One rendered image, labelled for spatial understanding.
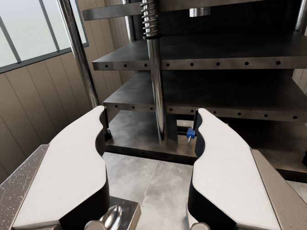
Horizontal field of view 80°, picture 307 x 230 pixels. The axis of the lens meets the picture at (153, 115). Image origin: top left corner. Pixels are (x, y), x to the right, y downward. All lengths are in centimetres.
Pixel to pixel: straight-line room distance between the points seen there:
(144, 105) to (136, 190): 46
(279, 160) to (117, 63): 96
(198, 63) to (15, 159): 218
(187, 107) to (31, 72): 189
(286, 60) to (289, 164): 50
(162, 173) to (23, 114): 185
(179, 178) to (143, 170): 19
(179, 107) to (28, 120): 188
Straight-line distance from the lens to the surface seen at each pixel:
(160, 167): 99
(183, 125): 105
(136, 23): 175
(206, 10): 114
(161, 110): 99
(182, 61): 91
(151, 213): 84
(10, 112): 240
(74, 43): 106
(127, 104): 111
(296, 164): 115
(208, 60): 90
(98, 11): 106
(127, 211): 78
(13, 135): 246
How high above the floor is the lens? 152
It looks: 30 degrees down
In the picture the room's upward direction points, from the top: 7 degrees counter-clockwise
